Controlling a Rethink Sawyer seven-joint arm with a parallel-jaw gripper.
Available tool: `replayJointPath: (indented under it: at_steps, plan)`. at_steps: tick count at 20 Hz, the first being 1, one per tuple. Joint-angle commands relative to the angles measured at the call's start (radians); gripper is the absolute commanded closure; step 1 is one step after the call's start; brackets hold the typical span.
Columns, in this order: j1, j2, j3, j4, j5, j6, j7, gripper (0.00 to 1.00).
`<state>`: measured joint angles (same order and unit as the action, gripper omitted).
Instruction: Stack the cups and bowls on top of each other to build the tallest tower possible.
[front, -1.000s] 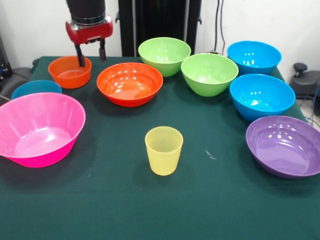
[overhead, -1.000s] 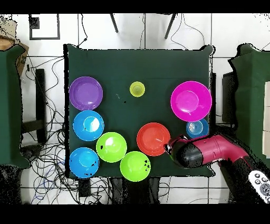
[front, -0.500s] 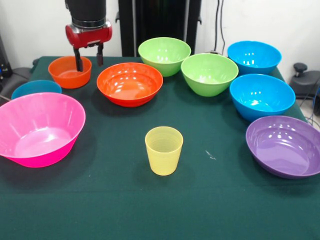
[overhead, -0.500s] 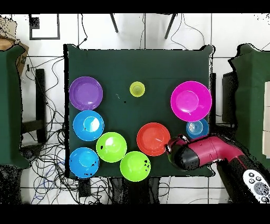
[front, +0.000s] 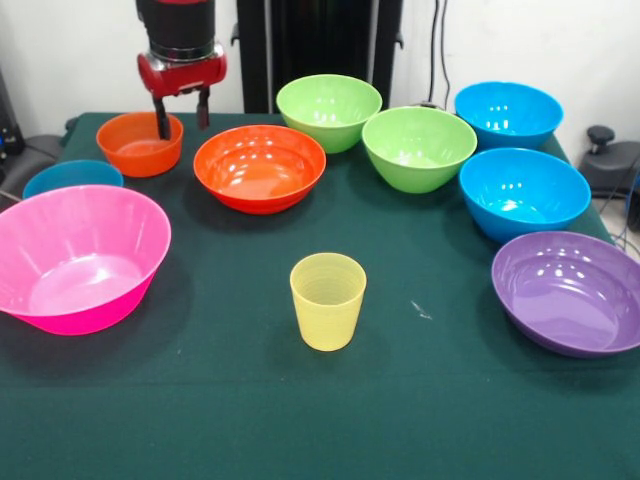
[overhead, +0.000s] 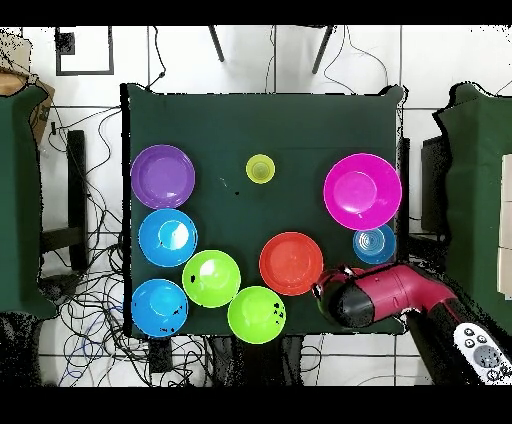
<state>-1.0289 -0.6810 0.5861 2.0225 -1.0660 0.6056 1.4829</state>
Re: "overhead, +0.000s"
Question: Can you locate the yellow plastic cup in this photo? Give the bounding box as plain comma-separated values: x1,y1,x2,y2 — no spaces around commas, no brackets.
245,153,276,185

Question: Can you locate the white box stack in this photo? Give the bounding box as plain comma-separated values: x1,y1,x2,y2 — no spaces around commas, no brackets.
496,153,512,299

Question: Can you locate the large orange-red bowl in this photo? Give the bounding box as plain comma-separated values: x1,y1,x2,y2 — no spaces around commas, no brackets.
258,231,324,298

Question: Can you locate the small blue bowl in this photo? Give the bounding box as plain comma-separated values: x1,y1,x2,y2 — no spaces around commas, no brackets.
352,223,397,266

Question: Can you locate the green bowl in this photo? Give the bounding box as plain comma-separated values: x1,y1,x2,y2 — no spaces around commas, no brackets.
181,249,242,309
226,285,287,345

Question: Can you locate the large pink bowl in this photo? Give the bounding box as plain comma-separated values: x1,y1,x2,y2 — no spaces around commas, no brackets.
322,152,403,232

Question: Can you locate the black box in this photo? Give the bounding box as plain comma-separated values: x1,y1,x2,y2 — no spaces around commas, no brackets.
419,135,449,237

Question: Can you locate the green covered side table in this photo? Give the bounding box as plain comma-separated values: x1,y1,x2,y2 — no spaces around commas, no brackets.
433,82,512,337
0,85,57,319

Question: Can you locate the large blue bowl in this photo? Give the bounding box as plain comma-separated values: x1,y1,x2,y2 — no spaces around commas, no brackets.
130,278,190,339
137,208,199,268

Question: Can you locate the dark green tablecloth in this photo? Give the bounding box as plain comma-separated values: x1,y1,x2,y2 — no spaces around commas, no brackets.
120,82,407,337

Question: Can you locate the purple bowl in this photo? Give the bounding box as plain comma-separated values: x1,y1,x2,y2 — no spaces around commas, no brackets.
130,144,197,210

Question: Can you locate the black tripod leg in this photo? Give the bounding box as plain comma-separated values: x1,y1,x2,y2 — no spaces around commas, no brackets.
207,26,226,63
311,26,336,75

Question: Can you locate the black stand with knob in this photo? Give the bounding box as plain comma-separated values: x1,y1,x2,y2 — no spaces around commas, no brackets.
37,273,83,307

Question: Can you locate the long black bar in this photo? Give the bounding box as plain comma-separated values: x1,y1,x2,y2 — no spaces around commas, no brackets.
66,129,89,273

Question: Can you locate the brown cardboard box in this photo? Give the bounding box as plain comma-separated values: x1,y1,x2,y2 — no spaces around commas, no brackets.
0,35,56,141

